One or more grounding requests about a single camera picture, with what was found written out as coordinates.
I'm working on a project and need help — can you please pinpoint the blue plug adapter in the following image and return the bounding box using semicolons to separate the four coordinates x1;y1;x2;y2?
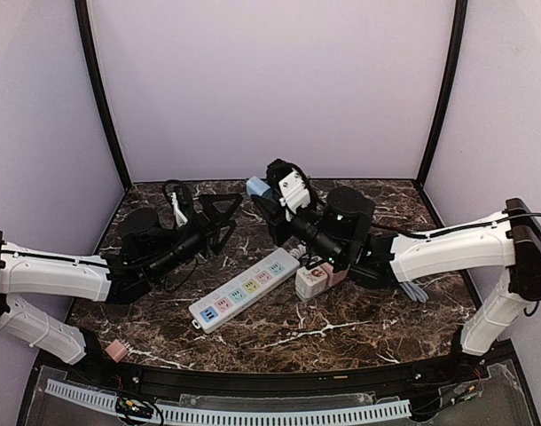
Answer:
246;177;272;197

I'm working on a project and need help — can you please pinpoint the white cube socket adapter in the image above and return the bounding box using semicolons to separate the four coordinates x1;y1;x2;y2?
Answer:
294;265;328;302

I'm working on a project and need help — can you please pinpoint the white multicolour power strip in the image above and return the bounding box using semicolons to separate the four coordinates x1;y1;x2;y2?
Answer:
188;244;307;334

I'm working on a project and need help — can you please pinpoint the grey power cable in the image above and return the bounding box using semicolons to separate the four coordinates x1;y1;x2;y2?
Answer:
398;281;429;305

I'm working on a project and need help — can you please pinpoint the pink cube socket adapter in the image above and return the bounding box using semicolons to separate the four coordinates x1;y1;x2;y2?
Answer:
320;263;348;288

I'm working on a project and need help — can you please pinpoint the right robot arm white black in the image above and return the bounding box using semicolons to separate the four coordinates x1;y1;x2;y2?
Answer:
247;185;541;357

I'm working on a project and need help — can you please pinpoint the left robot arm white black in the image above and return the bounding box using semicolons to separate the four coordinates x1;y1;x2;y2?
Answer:
0;192;242;366

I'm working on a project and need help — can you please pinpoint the pink plug adapter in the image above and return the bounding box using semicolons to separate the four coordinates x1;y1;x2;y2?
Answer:
105;339;130;363

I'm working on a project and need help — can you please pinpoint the small circuit board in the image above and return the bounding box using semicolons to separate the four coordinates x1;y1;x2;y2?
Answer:
114;397;155;419

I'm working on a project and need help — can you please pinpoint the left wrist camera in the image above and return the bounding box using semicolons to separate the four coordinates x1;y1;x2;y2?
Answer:
162;179;194;229

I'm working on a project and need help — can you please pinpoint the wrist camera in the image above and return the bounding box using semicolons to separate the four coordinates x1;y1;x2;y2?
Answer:
162;179;194;229
266;159;317;222

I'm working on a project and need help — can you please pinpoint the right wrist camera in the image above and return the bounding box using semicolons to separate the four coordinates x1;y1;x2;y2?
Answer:
266;159;317;222

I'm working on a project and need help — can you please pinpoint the black front rail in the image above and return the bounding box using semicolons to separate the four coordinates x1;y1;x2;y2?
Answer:
35;345;489;400

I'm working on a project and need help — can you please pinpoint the right black frame post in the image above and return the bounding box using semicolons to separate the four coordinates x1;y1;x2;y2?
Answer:
416;0;468;188

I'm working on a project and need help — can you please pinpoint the black frame post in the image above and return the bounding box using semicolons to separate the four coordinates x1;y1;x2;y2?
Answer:
74;0;132;192
416;0;468;188

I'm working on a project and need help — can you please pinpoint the slotted grey cable duct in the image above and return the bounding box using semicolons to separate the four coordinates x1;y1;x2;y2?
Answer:
44;379;412;425

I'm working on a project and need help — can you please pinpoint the left black frame post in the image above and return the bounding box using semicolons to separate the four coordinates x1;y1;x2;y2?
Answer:
74;0;132;192

